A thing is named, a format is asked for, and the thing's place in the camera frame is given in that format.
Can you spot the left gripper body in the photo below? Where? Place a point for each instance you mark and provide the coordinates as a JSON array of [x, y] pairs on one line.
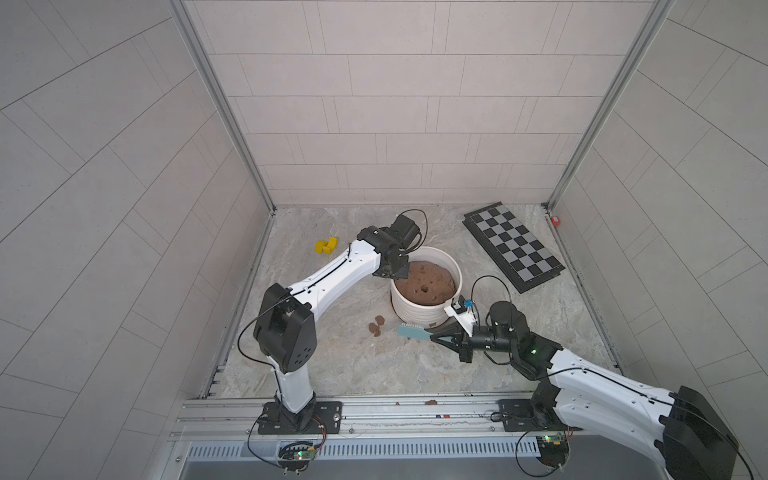
[[398, 266]]

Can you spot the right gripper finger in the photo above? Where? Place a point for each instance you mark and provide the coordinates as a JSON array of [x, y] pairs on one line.
[[449, 328], [452, 342]]

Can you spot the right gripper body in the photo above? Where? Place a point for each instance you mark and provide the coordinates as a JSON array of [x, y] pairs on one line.
[[480, 340]]

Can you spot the white ceramic pot with soil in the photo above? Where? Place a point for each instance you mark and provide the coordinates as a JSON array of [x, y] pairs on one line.
[[434, 280]]

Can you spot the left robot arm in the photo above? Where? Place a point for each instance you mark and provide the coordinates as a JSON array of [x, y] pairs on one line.
[[285, 327]]

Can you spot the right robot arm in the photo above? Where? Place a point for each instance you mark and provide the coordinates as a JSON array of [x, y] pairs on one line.
[[679, 430]]

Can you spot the yellow plastic block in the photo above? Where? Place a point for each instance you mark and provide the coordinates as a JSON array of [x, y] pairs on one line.
[[326, 246]]

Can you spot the black white checkerboard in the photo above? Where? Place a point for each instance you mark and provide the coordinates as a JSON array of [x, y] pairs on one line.
[[517, 252]]

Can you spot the right controller board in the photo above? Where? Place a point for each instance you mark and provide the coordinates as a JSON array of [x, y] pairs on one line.
[[554, 450]]

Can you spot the controller board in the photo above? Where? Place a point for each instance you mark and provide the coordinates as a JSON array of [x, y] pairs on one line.
[[554, 450], [296, 456]]

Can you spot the left controller board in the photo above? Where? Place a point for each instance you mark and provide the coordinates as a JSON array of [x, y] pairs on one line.
[[296, 456]]

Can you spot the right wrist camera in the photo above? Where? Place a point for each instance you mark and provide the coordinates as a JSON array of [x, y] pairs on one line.
[[464, 312]]

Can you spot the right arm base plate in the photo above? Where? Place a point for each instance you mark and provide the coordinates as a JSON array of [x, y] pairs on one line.
[[520, 415]]

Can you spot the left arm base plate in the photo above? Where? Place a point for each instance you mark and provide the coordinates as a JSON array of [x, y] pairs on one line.
[[315, 418]]

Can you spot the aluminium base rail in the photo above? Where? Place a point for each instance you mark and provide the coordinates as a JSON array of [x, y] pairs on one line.
[[389, 427]]

